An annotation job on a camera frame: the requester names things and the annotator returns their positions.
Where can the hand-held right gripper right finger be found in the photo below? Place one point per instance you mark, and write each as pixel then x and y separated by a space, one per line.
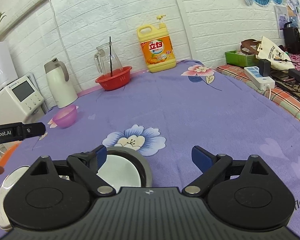
pixel 201 156

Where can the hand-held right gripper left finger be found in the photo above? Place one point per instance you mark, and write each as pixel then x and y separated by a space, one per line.
pixel 101 155

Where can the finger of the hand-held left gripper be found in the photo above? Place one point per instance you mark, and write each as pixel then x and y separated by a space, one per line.
pixel 35 129

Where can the grey metal bowl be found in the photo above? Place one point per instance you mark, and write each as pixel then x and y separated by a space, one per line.
pixel 146 167

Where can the white printed plate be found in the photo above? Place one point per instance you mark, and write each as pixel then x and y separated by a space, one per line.
pixel 1 205

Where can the orange round object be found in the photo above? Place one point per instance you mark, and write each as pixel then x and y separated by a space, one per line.
pixel 16 150

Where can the white appliance with screen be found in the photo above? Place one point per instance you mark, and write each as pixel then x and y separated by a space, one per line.
pixel 12 105

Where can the purple plastic bowl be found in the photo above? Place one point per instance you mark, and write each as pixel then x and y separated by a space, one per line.
pixel 65 118

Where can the purple floral tablecloth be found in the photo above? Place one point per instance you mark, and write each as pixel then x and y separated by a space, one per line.
pixel 190 117

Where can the white thermos jug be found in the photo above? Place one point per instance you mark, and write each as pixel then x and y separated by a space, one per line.
pixel 61 87

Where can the red plastic basket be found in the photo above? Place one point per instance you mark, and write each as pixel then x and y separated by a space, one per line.
pixel 113 81

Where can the clear glass pitcher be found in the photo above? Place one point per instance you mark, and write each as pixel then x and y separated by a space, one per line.
pixel 103 57

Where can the white power strip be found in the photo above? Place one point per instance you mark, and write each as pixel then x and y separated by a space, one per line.
pixel 255 73

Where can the plaid cloth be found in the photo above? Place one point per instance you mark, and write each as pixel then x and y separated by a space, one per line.
pixel 285 102

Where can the black stirring stick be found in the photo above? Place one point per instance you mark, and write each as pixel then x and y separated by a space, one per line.
pixel 111 52

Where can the green box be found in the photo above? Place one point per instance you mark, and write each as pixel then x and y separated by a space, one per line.
pixel 235 58

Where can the black plug adapter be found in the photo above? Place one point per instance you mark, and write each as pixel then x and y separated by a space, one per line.
pixel 265 67

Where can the dark patterned cloth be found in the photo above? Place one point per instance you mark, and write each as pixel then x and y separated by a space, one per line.
pixel 290 88

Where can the yellow detergent bottle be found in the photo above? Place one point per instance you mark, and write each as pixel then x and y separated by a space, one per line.
pixel 156 52

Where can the cream tote bag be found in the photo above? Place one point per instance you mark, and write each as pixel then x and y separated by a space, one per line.
pixel 272 52

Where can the black speaker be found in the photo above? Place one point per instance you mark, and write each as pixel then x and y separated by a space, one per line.
pixel 292 40

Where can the white wall water purifier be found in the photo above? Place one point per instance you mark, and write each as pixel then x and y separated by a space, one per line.
pixel 3 65

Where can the wall poster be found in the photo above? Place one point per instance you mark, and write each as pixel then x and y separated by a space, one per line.
pixel 282 21

